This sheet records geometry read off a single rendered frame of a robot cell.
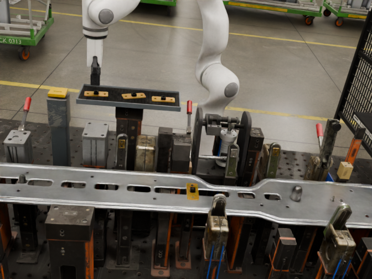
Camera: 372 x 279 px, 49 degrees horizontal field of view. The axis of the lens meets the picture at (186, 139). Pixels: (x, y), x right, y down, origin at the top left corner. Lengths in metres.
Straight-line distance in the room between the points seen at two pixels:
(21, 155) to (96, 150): 0.25
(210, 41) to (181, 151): 0.46
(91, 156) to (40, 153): 0.68
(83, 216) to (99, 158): 0.29
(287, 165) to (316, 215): 0.81
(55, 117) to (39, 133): 0.65
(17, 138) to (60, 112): 0.19
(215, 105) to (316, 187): 0.53
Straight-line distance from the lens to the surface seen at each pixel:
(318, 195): 1.46
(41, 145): 2.12
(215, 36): 1.61
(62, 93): 1.54
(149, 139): 1.42
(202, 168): 1.51
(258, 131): 1.49
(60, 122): 1.58
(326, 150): 1.52
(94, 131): 1.40
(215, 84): 1.64
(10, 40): 5.05
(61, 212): 1.20
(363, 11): 8.73
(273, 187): 1.43
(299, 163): 2.19
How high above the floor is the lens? 1.81
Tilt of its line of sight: 30 degrees down
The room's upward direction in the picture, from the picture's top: 7 degrees clockwise
